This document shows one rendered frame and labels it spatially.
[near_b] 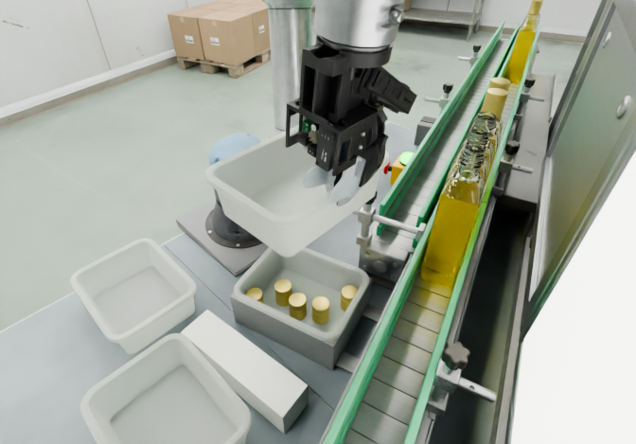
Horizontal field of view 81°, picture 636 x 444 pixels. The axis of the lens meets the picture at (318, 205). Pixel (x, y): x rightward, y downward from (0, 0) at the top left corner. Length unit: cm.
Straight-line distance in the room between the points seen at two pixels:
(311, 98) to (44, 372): 70
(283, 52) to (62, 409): 74
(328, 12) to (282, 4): 45
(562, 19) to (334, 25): 630
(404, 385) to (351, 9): 47
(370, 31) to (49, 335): 81
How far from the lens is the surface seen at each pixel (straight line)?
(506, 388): 74
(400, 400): 58
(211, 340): 72
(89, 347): 87
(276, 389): 66
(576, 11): 659
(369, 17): 34
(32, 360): 91
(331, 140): 36
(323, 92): 36
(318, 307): 73
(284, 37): 79
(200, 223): 101
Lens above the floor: 140
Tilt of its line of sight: 38 degrees down
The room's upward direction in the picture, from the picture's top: straight up
